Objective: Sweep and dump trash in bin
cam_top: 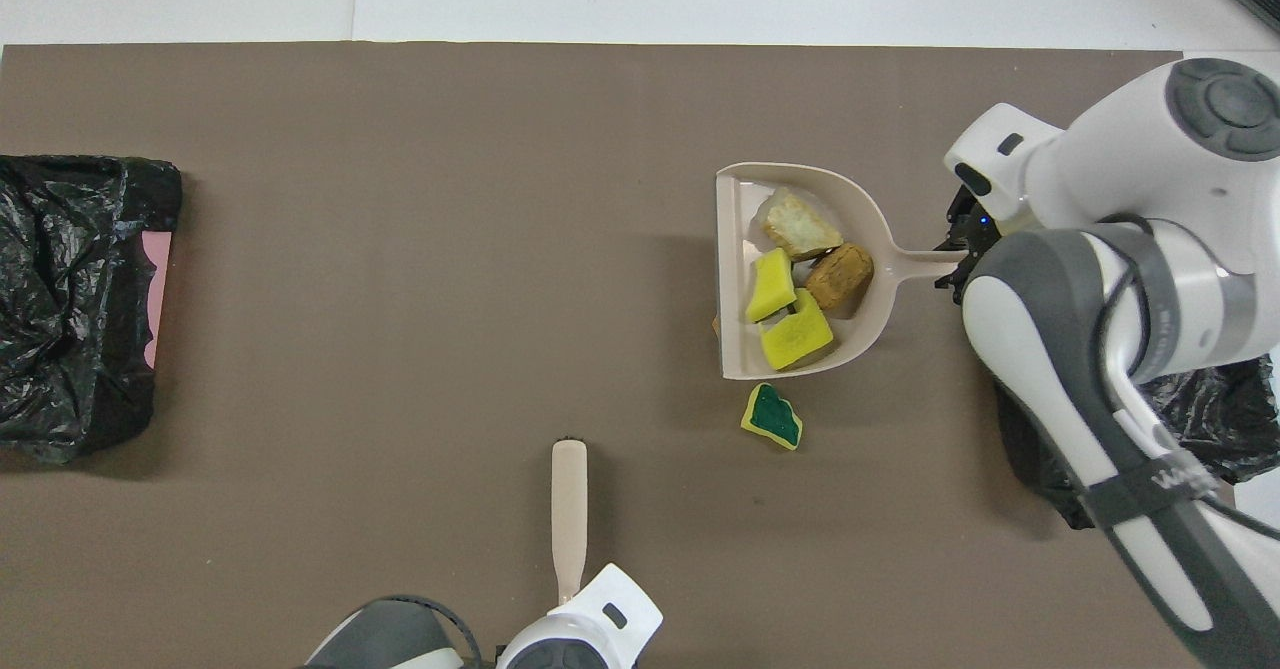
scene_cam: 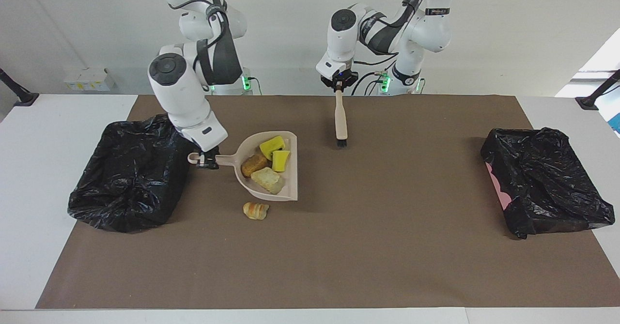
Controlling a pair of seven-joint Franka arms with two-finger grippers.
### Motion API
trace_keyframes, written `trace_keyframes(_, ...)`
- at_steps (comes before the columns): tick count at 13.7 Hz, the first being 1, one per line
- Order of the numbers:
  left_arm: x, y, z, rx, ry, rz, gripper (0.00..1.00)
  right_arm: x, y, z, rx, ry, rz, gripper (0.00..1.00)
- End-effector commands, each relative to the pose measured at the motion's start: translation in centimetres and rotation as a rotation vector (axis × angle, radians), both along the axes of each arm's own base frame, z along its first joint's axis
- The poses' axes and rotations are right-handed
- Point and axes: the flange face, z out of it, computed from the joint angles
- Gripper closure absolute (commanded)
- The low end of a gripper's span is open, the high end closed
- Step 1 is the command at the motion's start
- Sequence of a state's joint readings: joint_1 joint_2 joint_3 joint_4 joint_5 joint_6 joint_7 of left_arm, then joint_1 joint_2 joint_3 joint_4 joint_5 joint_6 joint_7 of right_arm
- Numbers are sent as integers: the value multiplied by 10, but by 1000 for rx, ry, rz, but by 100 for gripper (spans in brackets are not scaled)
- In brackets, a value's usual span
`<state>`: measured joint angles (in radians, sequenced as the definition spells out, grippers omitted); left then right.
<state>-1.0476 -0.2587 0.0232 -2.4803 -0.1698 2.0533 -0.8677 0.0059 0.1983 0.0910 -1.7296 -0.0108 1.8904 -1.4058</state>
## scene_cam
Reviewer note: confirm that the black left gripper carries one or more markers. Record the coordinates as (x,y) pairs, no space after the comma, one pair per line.
(345,77)

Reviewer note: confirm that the blue object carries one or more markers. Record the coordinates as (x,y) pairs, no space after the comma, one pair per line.
(616,123)

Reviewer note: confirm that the black stand foot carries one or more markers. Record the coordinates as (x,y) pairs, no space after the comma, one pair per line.
(593,99)
(19,94)

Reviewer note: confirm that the right black bag bin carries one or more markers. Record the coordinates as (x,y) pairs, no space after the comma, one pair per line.
(547,183)

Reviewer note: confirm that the beige hand brush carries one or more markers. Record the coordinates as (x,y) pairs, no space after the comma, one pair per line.
(341,120)

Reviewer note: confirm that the black bag lined bin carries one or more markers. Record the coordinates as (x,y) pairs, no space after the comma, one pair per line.
(131,188)

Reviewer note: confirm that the notched yellow sponge piece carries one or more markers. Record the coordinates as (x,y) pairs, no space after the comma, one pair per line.
(271,145)

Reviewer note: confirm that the brown table mat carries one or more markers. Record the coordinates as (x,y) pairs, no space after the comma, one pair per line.
(290,280)

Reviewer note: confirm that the beige plastic dustpan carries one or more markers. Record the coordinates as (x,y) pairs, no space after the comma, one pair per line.
(252,188)

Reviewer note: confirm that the pink plastic bin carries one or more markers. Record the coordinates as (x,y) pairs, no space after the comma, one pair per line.
(499,188)

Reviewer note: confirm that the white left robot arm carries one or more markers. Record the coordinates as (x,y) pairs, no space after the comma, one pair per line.
(426,28)

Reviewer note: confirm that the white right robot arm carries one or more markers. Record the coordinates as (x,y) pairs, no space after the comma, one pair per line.
(181,96)

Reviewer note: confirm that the golden croissant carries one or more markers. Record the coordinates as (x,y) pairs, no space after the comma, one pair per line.
(255,211)

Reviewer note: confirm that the small yellow sponge piece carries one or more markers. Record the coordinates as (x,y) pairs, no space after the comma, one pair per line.
(280,161)

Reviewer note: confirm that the white wall socket box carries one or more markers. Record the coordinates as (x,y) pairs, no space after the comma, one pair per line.
(89,80)

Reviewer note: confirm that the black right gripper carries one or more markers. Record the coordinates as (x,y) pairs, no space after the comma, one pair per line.
(209,152)

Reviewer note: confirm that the pale bread chunk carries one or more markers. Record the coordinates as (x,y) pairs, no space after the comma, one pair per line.
(267,179)

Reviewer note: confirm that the brown bread roll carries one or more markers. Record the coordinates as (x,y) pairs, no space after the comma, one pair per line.
(254,165)

